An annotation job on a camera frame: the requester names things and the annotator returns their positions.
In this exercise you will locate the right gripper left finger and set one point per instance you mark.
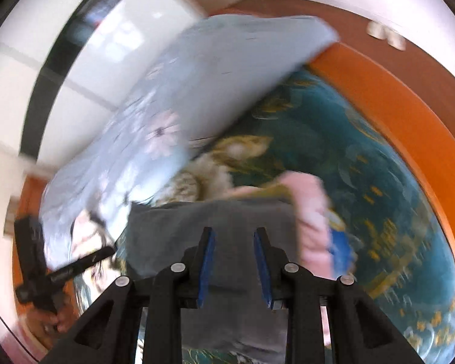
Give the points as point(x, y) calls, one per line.
point(108, 331)

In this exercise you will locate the orange wooden headboard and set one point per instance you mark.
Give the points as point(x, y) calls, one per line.
point(398, 114)

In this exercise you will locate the pink and olive folded clothes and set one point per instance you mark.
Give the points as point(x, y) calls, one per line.
point(323, 246)

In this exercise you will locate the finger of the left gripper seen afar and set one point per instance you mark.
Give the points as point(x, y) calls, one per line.
point(90, 260)

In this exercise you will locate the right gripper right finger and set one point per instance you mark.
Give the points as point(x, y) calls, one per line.
point(360, 332)

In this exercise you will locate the left hand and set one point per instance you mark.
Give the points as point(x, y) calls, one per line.
point(40, 321)

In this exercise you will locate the teal floral blanket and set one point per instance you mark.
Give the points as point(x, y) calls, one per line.
point(383, 231)

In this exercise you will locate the light blue floral duvet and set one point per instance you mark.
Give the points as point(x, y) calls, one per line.
point(198, 86)

